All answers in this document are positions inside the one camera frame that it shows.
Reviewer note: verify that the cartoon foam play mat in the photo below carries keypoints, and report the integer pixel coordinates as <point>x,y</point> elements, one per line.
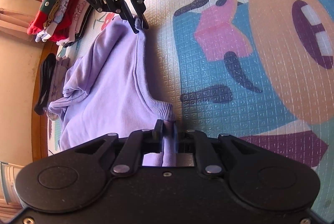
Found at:
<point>261,70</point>

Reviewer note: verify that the white floral folded garment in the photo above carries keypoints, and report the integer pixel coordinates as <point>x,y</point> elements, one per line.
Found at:
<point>57,83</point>

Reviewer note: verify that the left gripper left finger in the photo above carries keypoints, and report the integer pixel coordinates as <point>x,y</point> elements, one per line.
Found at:
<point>139,143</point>

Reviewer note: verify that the purple sweatshirt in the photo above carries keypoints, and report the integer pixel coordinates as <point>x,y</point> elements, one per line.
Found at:
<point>106,90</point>

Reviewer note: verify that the black folded garment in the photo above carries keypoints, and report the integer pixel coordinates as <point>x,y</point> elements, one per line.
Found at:
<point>46,74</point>

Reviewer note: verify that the striped folded garment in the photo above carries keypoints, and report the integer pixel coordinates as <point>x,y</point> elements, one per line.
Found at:
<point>82,27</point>

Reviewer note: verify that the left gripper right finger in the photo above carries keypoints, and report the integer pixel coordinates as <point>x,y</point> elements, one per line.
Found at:
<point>196,155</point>

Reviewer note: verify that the pink folded garment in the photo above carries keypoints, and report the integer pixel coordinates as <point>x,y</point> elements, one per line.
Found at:
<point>77,19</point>

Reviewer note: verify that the red folded sweater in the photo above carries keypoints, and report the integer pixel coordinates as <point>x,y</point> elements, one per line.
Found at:
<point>53,20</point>

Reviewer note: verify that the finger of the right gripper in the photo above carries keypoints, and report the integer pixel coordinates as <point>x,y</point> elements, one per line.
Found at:
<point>124,12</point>
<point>140,8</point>

